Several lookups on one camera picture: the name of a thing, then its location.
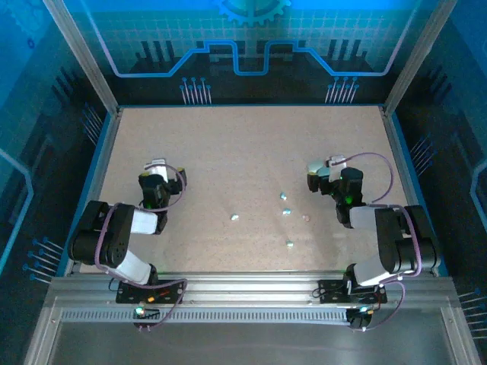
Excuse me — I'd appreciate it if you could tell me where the long aluminium mounting rail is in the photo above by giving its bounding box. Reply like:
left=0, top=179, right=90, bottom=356
left=47, top=270, right=457, bottom=309

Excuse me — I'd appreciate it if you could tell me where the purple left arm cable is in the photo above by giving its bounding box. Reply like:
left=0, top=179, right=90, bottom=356
left=94, top=163, right=188, bottom=273

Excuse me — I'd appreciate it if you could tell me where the small electronics board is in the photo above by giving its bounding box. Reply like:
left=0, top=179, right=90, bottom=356
left=346, top=306, right=376, bottom=331
left=132, top=305, right=161, bottom=321

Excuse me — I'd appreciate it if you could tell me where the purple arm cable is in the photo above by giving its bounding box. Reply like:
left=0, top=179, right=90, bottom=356
left=94, top=163, right=188, bottom=273
left=329, top=152, right=423, bottom=284

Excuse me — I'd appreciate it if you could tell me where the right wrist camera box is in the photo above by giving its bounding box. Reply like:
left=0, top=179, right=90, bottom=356
left=326, top=154, right=349, bottom=182

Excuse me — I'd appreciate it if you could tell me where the grey metal sheet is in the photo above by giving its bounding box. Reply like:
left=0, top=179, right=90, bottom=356
left=49, top=321, right=457, bottom=365

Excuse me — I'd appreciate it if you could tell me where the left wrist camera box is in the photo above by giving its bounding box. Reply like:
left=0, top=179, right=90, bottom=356
left=144, top=158, right=170, bottom=183

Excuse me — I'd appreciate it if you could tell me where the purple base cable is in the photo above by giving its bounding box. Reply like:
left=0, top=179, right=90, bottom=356
left=352, top=280, right=406, bottom=332
left=136, top=278, right=189, bottom=332

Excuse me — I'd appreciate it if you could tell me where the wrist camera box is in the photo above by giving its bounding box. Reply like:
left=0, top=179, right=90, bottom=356
left=326, top=154, right=349, bottom=182
left=144, top=158, right=170, bottom=183

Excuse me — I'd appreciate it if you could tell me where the aluminium frame post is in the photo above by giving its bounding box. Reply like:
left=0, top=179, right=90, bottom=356
left=41, top=0, right=123, bottom=117
left=382, top=0, right=460, bottom=117

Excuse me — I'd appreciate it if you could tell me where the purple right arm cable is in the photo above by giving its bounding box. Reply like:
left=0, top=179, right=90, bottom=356
left=329, top=152, right=423, bottom=284

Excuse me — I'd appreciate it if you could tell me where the grey slotted cable duct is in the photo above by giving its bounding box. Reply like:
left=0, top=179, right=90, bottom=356
left=60, top=308, right=353, bottom=323

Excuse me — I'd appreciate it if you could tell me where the aluminium side rail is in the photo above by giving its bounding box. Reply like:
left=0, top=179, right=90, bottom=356
left=66, top=108, right=123, bottom=277
left=379, top=106, right=438, bottom=275

